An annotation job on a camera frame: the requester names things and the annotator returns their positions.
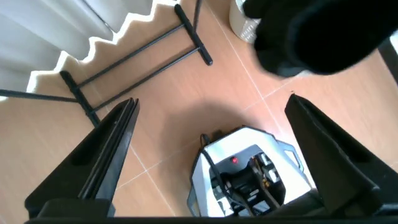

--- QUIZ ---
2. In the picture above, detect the beige curtain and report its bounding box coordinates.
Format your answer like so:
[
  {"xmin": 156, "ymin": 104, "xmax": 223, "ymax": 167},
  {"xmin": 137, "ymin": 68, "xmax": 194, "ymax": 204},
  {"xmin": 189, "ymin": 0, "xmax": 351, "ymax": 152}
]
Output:
[{"xmin": 0, "ymin": 0, "xmax": 155, "ymax": 102}]

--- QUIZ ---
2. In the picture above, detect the white laundry basket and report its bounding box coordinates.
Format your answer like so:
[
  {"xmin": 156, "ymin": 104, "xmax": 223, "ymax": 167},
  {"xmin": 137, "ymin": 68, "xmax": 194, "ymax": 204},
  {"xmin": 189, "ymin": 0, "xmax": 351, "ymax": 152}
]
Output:
[{"xmin": 229, "ymin": 0, "xmax": 262, "ymax": 44}]

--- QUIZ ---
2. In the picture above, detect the black clothes rack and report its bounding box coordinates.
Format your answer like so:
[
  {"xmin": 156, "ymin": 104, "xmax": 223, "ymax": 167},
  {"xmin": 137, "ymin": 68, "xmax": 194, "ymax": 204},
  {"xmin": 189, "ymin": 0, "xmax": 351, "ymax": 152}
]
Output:
[{"xmin": 0, "ymin": 0, "xmax": 214, "ymax": 128}]

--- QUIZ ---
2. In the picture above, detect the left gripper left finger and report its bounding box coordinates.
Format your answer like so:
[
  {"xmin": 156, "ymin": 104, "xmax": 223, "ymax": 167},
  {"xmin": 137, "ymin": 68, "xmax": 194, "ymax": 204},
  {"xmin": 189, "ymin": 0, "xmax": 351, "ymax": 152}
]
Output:
[{"xmin": 24, "ymin": 98, "xmax": 141, "ymax": 220}]

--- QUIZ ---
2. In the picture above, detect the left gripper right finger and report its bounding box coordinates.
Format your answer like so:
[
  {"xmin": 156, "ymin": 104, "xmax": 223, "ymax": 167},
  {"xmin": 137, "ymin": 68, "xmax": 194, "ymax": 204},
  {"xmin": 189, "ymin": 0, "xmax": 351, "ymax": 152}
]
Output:
[{"xmin": 284, "ymin": 94, "xmax": 398, "ymax": 218}]

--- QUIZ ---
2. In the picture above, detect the black knitted garment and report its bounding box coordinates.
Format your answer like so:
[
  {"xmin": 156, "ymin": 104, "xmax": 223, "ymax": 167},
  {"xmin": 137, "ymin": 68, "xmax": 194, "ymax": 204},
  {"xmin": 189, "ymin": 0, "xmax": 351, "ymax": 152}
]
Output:
[{"xmin": 242, "ymin": 0, "xmax": 398, "ymax": 78}]

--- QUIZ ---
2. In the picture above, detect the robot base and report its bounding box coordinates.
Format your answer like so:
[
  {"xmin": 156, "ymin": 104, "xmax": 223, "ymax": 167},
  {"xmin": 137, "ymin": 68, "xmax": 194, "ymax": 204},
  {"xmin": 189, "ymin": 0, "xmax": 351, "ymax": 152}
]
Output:
[{"xmin": 186, "ymin": 126, "xmax": 313, "ymax": 218}]

